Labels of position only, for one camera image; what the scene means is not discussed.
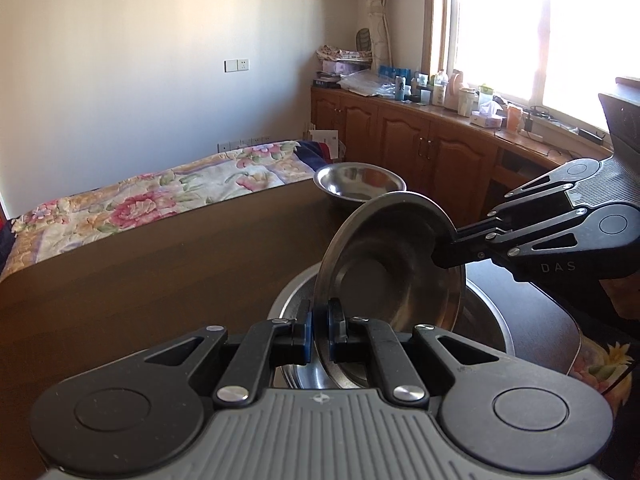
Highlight lavender box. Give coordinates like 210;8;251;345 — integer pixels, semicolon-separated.
322;60;371;77

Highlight pink container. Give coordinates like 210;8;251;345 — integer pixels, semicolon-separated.
447;71;464;111

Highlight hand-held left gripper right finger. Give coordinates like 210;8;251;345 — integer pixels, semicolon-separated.
327;298;503;409

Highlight wooden cabinet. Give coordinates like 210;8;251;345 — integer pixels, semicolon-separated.
310;85;614;227

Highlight wall outlet row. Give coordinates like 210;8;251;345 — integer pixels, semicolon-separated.
218;134;274;154

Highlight shallow steel bowl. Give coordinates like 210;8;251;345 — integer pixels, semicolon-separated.
312;191;467;391

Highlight cream jar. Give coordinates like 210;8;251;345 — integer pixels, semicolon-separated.
458;87;479;117

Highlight large steel bowl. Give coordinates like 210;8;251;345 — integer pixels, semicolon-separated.
267;257;516;391

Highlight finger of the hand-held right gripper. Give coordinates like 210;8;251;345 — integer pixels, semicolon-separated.
431;207;596;269
452;159;609;239

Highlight floral blanket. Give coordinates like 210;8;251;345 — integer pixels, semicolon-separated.
0;140;321;281

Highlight window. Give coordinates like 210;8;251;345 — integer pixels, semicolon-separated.
422;0;640;134

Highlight tissue box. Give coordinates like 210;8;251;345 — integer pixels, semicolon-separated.
470;102;505;129

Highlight patterned curtain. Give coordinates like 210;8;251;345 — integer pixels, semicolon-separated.
357;0;396;64

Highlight white paper bag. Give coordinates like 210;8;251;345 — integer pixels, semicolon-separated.
307;129;341;159

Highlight floral fabric pile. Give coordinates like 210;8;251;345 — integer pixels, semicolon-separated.
316;45;374;64

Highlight person's floral clothing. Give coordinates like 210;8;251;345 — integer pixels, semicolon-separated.
570;330;640;411

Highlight clear plastic bags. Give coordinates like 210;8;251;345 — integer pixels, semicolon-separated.
337;70;401;99

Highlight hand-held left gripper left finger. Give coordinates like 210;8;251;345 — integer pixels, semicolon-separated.
144;300;315;410

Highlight deep steel bowl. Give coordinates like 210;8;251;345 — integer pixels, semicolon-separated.
313;162;407;207

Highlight white plastic bottle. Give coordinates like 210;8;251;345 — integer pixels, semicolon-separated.
432;70;449;107

